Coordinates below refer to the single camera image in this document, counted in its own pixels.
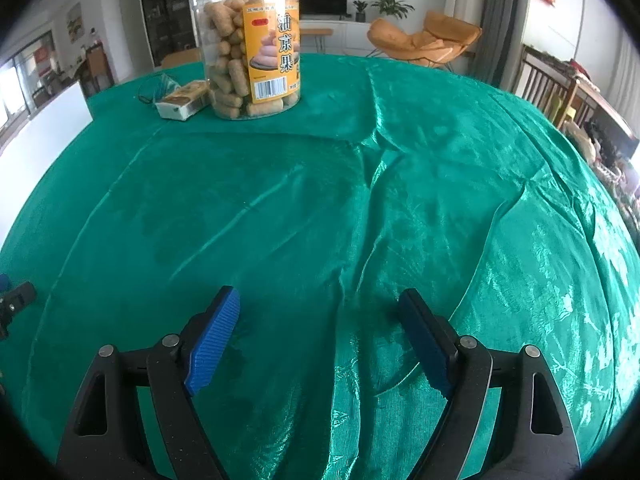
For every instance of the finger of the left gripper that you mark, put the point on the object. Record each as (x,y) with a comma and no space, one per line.
(12,302)

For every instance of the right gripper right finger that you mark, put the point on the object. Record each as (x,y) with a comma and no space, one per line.
(532,437)

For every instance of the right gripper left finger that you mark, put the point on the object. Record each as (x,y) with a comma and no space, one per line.
(104,437)

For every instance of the white storage box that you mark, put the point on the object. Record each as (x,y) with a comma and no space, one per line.
(31,151)

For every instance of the small white carton box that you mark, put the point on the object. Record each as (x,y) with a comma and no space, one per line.
(184,102)

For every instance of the green satin tablecloth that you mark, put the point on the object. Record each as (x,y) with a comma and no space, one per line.
(383,177)

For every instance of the dark wooden chair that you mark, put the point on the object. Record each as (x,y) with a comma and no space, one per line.
(561,92)

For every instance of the clear snack jar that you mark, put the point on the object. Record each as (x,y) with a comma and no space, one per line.
(251,55)

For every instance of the small wooden side table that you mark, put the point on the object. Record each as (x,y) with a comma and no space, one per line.
(319,35)

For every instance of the orange lounge chair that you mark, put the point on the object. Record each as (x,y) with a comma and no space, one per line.
(441,40)

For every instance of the white tv cabinet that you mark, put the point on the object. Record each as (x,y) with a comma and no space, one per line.
(349,38)

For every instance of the green potted plant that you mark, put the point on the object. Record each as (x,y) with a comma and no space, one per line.
(399,9)

